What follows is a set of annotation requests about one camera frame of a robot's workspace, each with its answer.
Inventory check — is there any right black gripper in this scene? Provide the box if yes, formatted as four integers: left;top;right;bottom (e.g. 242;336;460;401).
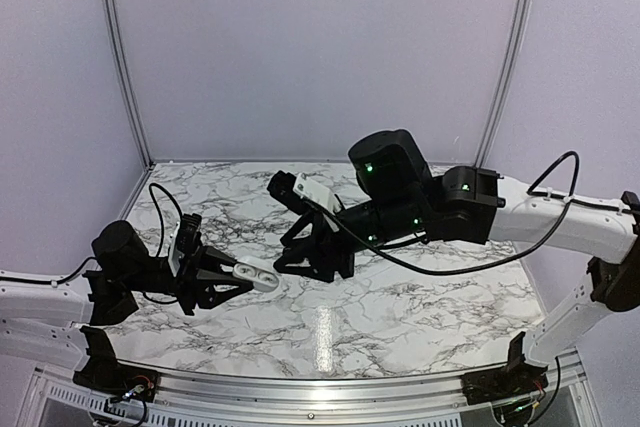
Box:
273;191;426;283

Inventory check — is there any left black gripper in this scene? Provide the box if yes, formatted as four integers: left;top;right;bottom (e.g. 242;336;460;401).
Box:
123;240;256;317

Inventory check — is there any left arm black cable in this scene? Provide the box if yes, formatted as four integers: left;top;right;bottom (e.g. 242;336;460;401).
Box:
147;183;189;306

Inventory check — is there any right aluminium frame post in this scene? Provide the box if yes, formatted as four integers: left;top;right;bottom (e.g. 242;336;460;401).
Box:
474;0;532;168

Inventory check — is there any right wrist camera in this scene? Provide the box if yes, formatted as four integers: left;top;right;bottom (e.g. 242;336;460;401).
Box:
267;171;344;215

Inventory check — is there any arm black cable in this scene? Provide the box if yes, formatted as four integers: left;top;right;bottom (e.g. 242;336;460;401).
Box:
147;183;189;306
304;150;581;277

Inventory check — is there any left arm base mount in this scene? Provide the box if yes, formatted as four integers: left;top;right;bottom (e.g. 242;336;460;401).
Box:
73;363;160;402

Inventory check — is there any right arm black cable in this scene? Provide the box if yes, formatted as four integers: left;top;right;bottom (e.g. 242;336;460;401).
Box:
304;150;581;277

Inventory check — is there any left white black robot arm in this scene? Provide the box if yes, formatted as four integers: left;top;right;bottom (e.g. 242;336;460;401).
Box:
1;215;278;392

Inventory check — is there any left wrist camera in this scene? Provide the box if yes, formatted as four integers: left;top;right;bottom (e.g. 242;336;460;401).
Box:
167;214;202;277

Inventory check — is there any white earbud charging case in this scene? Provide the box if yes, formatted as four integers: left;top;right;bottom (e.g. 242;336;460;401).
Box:
232;256;280;293

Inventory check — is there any front aluminium rail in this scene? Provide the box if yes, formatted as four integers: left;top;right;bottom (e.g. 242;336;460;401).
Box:
29;356;596;427

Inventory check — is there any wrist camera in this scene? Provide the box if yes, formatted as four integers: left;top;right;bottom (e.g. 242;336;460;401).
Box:
267;171;344;215
167;214;202;277

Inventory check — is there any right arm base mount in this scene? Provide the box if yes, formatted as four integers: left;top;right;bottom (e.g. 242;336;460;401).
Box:
461;368;548;405

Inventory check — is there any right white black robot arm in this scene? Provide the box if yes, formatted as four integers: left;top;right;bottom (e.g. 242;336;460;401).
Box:
268;129;639;395

